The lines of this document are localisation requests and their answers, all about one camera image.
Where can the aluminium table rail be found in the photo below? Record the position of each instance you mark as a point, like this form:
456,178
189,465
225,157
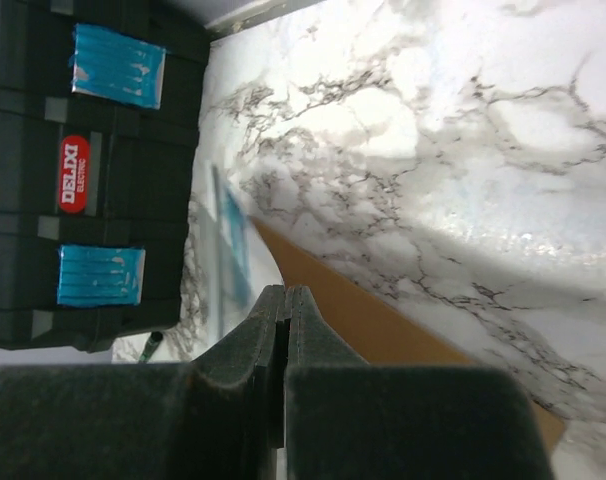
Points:
253,14

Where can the printed lantern photo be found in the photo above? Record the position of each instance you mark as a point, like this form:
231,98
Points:
236,263

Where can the black plastic toolbox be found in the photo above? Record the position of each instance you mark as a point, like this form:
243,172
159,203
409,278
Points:
99,105

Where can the brown fibreboard backing board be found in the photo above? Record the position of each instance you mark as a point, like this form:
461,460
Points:
374,330

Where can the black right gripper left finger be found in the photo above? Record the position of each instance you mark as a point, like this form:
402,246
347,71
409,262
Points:
210,418

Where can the green black screwdriver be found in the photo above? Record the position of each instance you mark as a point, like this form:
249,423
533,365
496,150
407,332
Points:
151,346

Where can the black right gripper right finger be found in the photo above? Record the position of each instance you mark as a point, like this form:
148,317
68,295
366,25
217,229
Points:
348,419

